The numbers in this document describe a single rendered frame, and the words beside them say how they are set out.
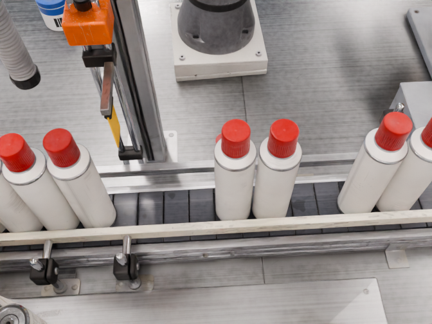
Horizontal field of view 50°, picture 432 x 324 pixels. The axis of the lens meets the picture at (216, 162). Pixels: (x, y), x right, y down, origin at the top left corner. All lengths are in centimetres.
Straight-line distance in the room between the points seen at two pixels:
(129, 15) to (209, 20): 32
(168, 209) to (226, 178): 16
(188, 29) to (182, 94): 12
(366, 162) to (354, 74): 38
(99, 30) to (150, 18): 56
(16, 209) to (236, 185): 29
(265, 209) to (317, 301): 14
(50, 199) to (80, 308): 15
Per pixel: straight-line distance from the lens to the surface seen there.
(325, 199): 72
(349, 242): 70
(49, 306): 68
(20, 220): 68
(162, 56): 95
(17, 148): 55
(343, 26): 104
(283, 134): 51
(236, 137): 51
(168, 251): 67
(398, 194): 67
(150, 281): 71
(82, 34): 49
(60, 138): 54
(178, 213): 69
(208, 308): 64
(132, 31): 57
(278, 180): 56
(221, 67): 89
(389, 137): 55
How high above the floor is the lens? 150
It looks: 58 degrees down
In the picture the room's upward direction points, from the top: 2 degrees counter-clockwise
